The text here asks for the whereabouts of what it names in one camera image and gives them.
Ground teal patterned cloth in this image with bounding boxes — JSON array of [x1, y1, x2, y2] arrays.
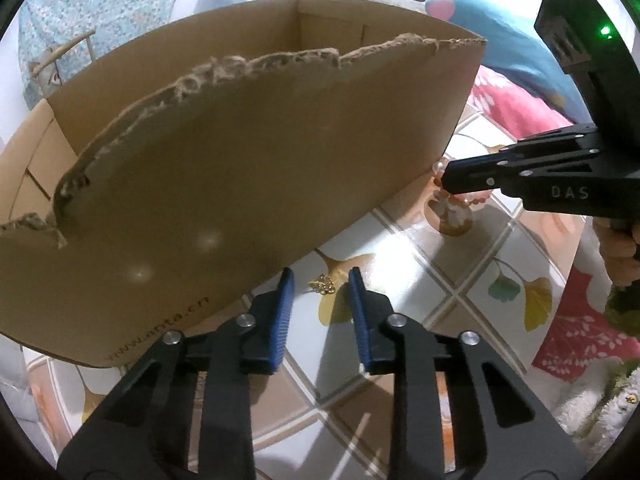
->
[[18, 0, 176, 107]]

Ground wooden chair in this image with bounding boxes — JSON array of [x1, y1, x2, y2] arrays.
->
[[28, 29, 96, 89]]

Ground green white blanket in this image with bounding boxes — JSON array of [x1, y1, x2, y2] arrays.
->
[[549, 284, 640, 453]]

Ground pink floral blanket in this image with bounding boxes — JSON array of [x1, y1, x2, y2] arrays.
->
[[468, 66, 639, 382]]

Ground brown cardboard box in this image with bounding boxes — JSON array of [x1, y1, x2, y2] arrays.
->
[[1, 0, 485, 367]]

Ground patterned tablecloth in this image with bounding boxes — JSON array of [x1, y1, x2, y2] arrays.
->
[[1, 142, 568, 479]]

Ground right hand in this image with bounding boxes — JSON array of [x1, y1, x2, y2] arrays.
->
[[592, 218, 640, 287]]

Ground blue plush toy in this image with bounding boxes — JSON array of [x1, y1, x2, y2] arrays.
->
[[424, 0, 591, 122]]

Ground pink bead bracelet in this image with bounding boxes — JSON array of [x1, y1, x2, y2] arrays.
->
[[430, 156, 490, 236]]

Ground small gold earrings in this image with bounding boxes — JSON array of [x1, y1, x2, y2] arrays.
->
[[308, 274, 336, 296]]

